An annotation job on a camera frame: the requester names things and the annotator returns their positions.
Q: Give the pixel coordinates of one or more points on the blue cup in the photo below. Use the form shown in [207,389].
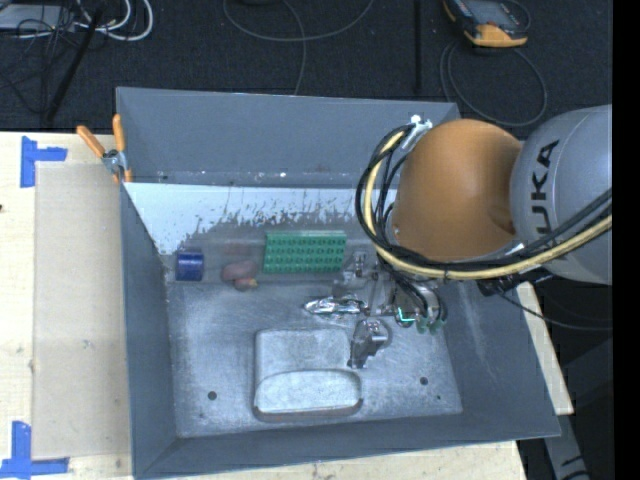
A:
[189,266]

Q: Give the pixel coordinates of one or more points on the crumpled silver foil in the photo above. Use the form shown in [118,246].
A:
[330,307]

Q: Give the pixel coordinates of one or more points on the red-brown toy food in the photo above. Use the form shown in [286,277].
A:
[238,270]

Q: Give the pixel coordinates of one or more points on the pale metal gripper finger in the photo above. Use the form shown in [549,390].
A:
[368,340]
[357,267]

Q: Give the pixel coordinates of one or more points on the grey metal bin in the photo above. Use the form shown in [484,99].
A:
[220,348]

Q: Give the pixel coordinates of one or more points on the pale flat board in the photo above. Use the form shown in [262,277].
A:
[75,308]

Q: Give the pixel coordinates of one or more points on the green studded plate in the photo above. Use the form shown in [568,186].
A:
[305,253]

